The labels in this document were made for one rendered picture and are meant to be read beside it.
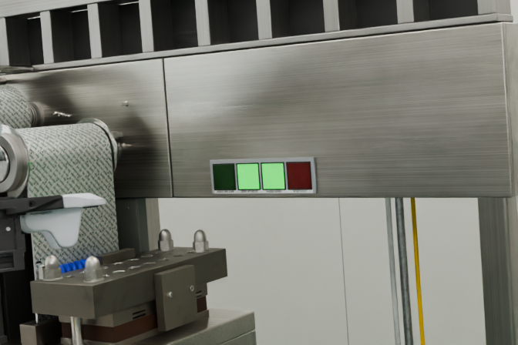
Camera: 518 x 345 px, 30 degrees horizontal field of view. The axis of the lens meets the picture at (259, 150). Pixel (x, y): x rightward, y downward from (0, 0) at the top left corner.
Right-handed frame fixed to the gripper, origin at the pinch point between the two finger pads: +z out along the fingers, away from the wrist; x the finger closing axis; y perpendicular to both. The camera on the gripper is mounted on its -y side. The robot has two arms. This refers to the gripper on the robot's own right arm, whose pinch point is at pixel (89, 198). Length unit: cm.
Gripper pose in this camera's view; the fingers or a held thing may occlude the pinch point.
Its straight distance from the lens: 113.7
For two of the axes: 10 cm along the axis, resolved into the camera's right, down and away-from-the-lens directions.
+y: 1.2, 9.9, -0.7
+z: 9.2, -0.8, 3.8
